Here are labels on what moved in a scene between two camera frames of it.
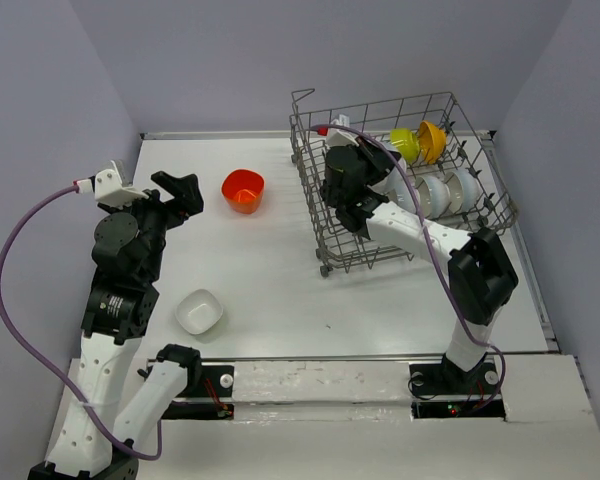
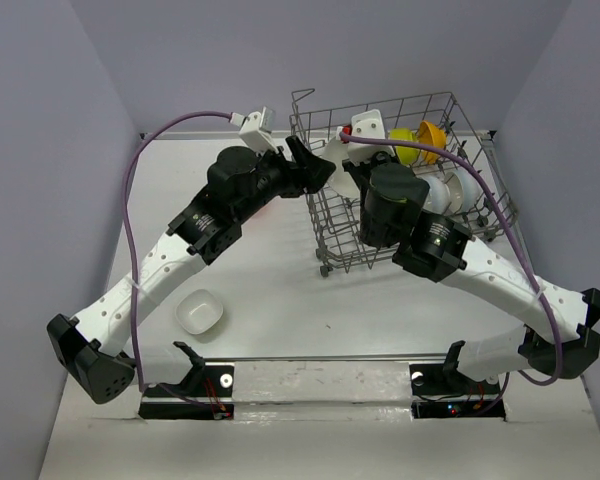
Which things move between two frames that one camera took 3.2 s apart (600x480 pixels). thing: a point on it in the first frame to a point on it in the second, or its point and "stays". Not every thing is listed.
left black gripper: x=188 y=199 to x=309 y=174
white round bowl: x=433 y=196 stays
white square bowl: x=198 y=311 stays
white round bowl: x=464 y=191 stays
